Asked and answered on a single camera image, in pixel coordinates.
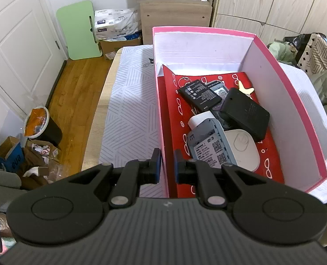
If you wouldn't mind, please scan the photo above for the wooden open shelf unit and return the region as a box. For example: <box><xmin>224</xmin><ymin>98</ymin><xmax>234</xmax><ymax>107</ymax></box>
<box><xmin>134</xmin><ymin>0</ymin><xmax>217</xmax><ymax>45</ymax></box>

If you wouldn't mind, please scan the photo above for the crumpled brown paper bag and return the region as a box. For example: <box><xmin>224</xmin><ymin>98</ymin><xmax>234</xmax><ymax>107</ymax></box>
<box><xmin>23</xmin><ymin>141</ymin><xmax>62</xmax><ymax>184</ymax></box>

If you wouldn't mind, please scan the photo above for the black phone battery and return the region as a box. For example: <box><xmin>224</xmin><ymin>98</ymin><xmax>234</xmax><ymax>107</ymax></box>
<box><xmin>178</xmin><ymin>79</ymin><xmax>223</xmax><ymax>113</ymax></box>

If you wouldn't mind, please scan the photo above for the black and white patterned bag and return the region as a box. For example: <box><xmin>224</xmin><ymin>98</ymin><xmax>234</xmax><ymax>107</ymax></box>
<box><xmin>283</xmin><ymin>32</ymin><xmax>327</xmax><ymax>71</ymax></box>

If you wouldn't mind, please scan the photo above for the blue cardboard box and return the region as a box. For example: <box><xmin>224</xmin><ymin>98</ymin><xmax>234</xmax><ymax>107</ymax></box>
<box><xmin>0</xmin><ymin>135</ymin><xmax>26</xmax><ymax>174</ymax></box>

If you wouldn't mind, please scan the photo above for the pale green garment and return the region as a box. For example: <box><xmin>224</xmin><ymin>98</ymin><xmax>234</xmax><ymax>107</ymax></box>
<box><xmin>268</xmin><ymin>41</ymin><xmax>295</xmax><ymax>62</ymax></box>

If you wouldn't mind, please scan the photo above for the pink cardboard box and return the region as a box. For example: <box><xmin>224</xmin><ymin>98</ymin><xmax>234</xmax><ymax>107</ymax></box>
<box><xmin>152</xmin><ymin>26</ymin><xmax>327</xmax><ymax>199</ymax></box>

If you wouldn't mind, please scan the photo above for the black trash bin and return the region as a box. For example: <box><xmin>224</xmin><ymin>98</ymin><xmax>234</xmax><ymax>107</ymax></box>
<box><xmin>23</xmin><ymin>106</ymin><xmax>63</xmax><ymax>150</ymax></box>

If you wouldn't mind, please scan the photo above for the white tissue paper pack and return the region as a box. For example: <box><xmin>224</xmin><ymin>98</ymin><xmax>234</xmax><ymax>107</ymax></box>
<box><xmin>94</xmin><ymin>8</ymin><xmax>142</xmax><ymax>40</ymax></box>

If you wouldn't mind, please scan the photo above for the white charger plug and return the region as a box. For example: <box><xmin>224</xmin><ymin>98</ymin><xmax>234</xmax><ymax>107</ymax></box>
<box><xmin>188</xmin><ymin>111</ymin><xmax>215</xmax><ymax>130</ymax></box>

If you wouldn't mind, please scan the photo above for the grey digital clock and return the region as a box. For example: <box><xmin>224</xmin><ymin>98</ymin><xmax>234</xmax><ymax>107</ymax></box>
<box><xmin>209</xmin><ymin>80</ymin><xmax>231</xmax><ymax>104</ymax></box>

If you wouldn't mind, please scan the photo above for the light wooden wardrobe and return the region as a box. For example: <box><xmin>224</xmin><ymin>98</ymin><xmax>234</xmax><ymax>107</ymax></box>
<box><xmin>212</xmin><ymin>0</ymin><xmax>327</xmax><ymax>45</ymax></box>

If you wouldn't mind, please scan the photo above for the green folding table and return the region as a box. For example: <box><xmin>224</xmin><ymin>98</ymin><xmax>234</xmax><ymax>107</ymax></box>
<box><xmin>56</xmin><ymin>0</ymin><xmax>103</xmax><ymax>61</ymax></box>

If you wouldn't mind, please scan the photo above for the rounded square compact case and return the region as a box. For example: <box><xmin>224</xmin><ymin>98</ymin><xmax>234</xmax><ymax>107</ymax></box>
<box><xmin>223</xmin><ymin>128</ymin><xmax>261</xmax><ymax>173</ymax></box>

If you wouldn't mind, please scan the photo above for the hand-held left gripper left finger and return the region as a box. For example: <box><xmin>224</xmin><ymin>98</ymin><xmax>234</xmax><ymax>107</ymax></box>
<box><xmin>65</xmin><ymin>148</ymin><xmax>162</xmax><ymax>209</ymax></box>

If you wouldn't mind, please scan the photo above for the red patterned sheet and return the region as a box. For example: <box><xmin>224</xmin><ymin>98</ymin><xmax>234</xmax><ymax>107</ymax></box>
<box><xmin>157</xmin><ymin>64</ymin><xmax>286</xmax><ymax>199</ymax></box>

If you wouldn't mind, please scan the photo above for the white panel door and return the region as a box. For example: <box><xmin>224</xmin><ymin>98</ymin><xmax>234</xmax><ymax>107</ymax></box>
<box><xmin>0</xmin><ymin>0</ymin><xmax>67</xmax><ymax>122</ymax></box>

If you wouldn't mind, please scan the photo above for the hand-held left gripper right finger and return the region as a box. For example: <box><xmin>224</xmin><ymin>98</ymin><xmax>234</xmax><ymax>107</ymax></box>
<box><xmin>174</xmin><ymin>150</ymin><xmax>269</xmax><ymax>208</ymax></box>

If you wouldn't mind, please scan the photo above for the brown cardboard box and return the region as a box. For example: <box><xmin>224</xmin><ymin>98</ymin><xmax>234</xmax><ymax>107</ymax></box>
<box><xmin>98</xmin><ymin>32</ymin><xmax>143</xmax><ymax>61</ymax></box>

